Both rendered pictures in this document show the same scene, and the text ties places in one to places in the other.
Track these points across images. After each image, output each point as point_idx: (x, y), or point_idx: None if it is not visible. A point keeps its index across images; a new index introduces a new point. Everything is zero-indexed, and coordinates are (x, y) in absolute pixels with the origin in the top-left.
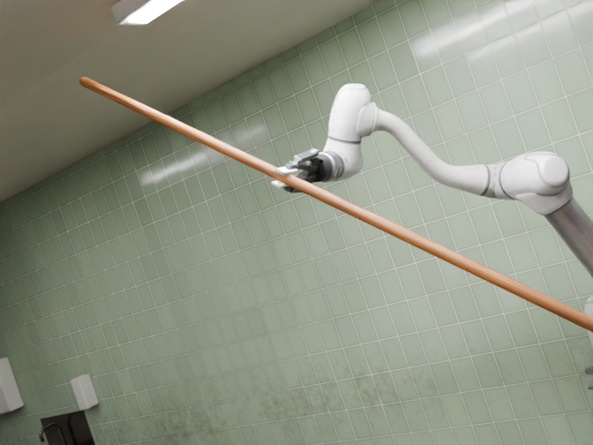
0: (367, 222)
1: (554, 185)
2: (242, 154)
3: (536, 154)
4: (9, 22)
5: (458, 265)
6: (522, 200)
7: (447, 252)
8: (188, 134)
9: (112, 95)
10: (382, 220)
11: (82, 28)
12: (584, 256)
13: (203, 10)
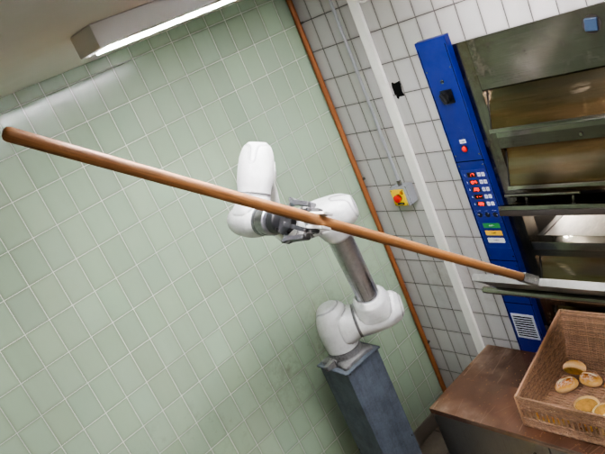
0: (392, 244)
1: (357, 215)
2: (281, 204)
3: (337, 195)
4: (65, 13)
5: (449, 258)
6: (329, 234)
7: (442, 250)
8: (215, 192)
9: (84, 152)
10: (401, 239)
11: (22, 49)
12: (358, 267)
13: (57, 53)
